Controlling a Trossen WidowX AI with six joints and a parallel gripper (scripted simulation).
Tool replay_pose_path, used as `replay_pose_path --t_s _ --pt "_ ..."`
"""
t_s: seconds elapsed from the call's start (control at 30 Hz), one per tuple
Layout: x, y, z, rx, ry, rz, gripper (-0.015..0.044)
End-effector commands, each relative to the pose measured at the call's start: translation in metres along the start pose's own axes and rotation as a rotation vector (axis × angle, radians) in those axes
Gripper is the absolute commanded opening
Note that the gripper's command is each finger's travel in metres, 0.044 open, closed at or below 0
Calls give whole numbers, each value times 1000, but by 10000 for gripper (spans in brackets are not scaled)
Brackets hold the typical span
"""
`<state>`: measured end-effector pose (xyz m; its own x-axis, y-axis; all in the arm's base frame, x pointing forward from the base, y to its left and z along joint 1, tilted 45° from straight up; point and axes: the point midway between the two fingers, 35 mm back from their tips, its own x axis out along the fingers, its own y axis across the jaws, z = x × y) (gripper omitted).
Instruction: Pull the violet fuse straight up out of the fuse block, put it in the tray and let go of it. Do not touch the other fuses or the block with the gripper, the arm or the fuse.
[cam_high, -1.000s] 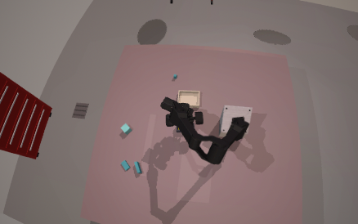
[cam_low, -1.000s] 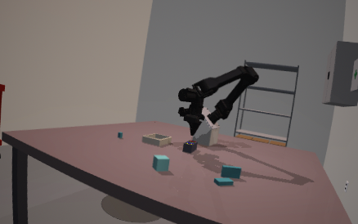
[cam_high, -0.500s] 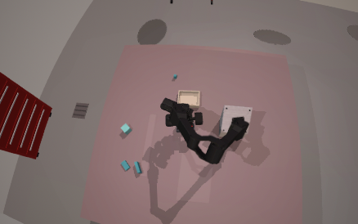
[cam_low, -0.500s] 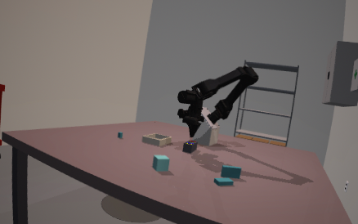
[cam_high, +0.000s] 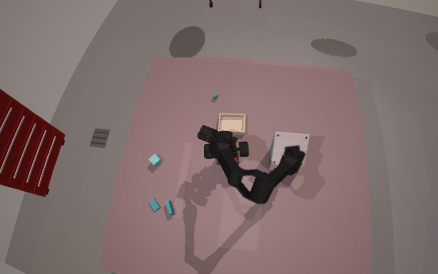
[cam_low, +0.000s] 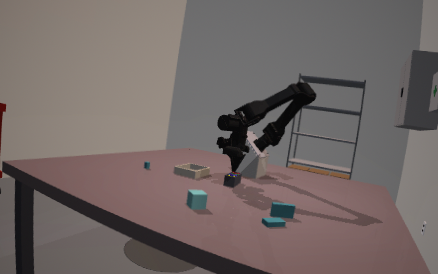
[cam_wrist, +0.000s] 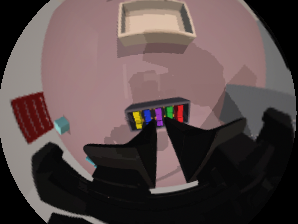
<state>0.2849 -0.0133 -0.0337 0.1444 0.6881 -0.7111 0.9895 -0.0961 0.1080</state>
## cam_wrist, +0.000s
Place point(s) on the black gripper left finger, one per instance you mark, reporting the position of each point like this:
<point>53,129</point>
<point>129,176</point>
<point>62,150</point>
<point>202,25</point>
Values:
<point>139,153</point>

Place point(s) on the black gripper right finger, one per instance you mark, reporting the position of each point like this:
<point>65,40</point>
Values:
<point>194,146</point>

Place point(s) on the beige rectangular tray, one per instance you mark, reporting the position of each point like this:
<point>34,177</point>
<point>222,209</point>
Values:
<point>154,21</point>

